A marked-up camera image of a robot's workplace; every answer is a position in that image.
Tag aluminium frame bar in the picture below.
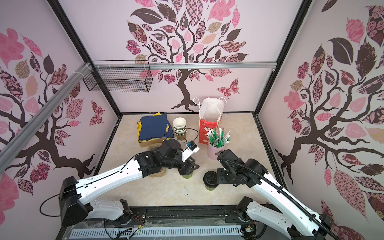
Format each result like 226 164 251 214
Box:
0 62 92 175
94 62 277 70

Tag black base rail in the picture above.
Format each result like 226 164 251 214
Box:
57 204 276 240

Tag pulp cup carrier tray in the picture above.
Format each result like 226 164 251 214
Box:
148 143 166 178

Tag green white straw packets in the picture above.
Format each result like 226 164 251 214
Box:
207 128 231 148

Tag green paper coffee cup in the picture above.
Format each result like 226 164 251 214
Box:
183 173 193 179

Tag stack of paper cups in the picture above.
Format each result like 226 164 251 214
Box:
173 117 187 139

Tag white cable duct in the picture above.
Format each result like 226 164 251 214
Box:
65 226 243 240

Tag red white paper bag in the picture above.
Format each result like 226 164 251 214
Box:
193 97 227 145

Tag yellow napkins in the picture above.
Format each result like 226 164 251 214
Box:
137 112 172 142

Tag aluminium frame bar back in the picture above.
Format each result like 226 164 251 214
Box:
94 62 277 70

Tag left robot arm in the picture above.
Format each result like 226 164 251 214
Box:
59 139 200 227

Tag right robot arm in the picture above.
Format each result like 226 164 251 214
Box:
217 150 339 240

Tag black wire basket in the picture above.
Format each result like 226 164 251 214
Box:
83 60 154 93

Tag aluminium frame bar left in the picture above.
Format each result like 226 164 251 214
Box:
0 62 92 175

